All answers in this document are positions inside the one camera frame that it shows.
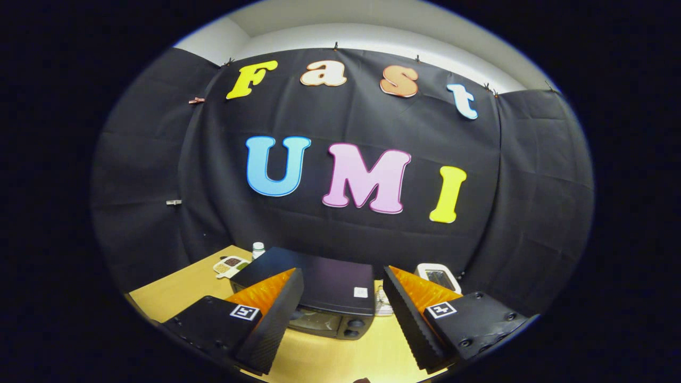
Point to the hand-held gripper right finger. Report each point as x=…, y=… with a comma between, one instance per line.
x=407, y=324

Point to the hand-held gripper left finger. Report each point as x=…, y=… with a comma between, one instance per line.
x=276, y=324

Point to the black toaster oven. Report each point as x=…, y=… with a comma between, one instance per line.
x=330, y=276

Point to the white toaster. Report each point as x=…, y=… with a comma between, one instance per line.
x=425, y=268

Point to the small white bottle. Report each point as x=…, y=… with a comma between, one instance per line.
x=258, y=250

